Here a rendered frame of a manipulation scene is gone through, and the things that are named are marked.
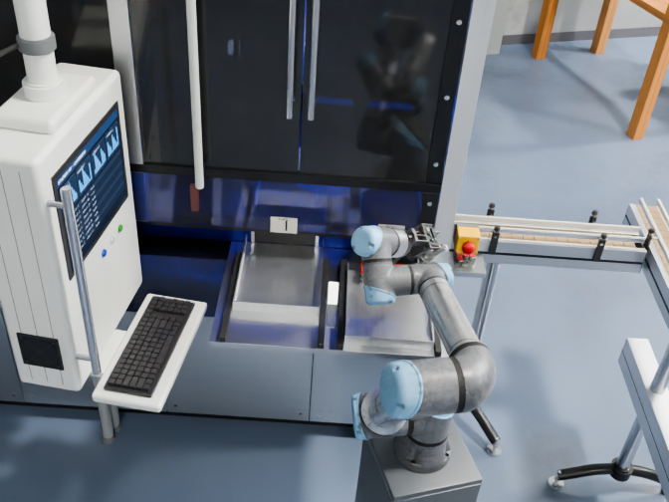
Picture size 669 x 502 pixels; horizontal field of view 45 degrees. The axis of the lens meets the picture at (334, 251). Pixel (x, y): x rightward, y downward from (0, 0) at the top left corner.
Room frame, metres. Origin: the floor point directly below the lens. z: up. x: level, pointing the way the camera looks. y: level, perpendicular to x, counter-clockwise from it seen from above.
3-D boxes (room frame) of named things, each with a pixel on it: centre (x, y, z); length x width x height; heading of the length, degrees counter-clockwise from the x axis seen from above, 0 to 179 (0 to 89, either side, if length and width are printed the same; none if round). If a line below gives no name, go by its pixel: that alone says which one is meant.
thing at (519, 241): (2.24, -0.71, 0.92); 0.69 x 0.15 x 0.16; 91
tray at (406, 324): (1.85, -0.18, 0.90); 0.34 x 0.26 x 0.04; 1
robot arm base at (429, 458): (1.39, -0.28, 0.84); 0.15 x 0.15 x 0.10
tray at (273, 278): (1.96, 0.17, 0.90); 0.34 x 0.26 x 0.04; 1
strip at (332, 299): (1.82, -0.01, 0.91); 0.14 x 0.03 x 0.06; 2
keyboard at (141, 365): (1.69, 0.52, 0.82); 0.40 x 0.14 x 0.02; 173
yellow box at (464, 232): (2.09, -0.42, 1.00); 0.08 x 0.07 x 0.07; 1
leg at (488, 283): (2.24, -0.56, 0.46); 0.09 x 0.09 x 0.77; 1
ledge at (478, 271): (2.13, -0.44, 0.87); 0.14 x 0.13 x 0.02; 1
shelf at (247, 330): (1.90, -0.01, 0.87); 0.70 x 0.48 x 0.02; 91
